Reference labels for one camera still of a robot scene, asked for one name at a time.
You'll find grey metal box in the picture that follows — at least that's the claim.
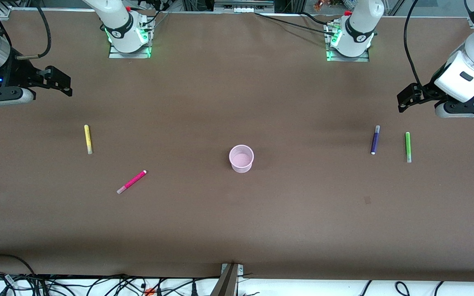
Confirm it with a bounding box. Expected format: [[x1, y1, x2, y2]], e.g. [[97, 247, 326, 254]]
[[214, 0, 275, 13]]

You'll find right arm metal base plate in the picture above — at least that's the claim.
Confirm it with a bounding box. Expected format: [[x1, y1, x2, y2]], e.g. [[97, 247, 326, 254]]
[[108, 16, 153, 59]]

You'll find pink plastic cup holder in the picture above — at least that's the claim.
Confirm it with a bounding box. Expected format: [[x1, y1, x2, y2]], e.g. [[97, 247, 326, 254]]
[[228, 144, 255, 174]]

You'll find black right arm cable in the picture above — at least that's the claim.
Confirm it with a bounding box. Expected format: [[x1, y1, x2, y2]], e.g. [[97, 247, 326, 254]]
[[0, 2, 53, 61]]

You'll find purple marker pen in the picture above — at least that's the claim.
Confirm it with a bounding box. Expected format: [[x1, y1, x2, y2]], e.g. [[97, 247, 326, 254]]
[[370, 125, 381, 156]]

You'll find black cable on table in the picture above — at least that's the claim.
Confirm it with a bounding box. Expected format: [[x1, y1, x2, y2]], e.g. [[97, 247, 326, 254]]
[[254, 11, 337, 38]]

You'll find metal table bracket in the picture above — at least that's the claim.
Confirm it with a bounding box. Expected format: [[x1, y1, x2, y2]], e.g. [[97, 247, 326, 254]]
[[211, 262, 244, 296]]

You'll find black arched cable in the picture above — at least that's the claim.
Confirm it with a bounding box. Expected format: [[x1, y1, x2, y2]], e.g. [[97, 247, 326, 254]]
[[0, 253, 36, 276]]

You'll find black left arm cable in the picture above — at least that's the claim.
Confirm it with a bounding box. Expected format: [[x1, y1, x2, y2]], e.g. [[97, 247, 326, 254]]
[[403, 0, 427, 89]]

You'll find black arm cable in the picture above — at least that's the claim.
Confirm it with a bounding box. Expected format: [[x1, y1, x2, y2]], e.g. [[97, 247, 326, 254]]
[[403, 0, 427, 89], [0, 2, 53, 61]]

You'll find pink marker pen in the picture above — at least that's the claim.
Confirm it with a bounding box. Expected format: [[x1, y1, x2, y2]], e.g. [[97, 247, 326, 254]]
[[116, 169, 148, 195]]

